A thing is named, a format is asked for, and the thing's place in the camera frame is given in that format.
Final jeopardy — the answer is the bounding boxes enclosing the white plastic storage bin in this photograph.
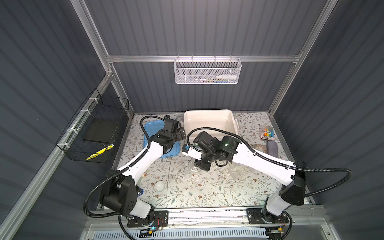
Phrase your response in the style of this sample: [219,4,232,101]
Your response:
[183,110,239,135]

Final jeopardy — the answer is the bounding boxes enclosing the clear test tube rack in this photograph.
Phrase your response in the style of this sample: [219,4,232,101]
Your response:
[226,163,241,181]

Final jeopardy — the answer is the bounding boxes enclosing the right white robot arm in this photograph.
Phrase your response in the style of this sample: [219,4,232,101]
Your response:
[182,131,306,218]

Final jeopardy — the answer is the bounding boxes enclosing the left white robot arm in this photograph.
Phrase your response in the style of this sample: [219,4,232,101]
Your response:
[100,115,186,221]

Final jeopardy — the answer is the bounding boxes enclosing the blue plastic bin lid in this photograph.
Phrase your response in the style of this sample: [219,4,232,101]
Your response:
[144,120,181,159]

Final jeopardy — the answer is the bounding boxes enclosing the clear tape roll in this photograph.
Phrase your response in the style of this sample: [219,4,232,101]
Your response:
[253,144,268,154]

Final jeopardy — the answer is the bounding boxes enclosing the white round dish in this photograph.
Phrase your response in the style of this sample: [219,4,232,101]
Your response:
[154,181,167,192]

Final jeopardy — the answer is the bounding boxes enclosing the colourful marker pack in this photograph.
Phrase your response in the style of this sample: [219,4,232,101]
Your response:
[259,126,275,141]

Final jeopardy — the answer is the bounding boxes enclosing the grey eyeglass case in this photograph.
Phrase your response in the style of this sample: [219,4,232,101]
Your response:
[267,141,279,158]

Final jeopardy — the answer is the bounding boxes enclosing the yellow black striped item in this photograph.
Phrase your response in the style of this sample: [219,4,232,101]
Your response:
[86,144,114,161]

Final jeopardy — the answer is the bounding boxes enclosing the black pad in basket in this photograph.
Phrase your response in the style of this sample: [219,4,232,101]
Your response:
[83,119,119,144]

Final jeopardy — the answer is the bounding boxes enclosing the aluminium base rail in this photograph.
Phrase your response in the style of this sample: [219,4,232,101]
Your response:
[125,206,289,230]

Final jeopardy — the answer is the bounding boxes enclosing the white wire mesh basket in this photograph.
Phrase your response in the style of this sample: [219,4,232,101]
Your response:
[173,58,242,85]

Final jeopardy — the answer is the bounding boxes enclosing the black wire wall basket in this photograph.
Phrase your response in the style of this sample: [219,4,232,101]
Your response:
[56,90,131,164]

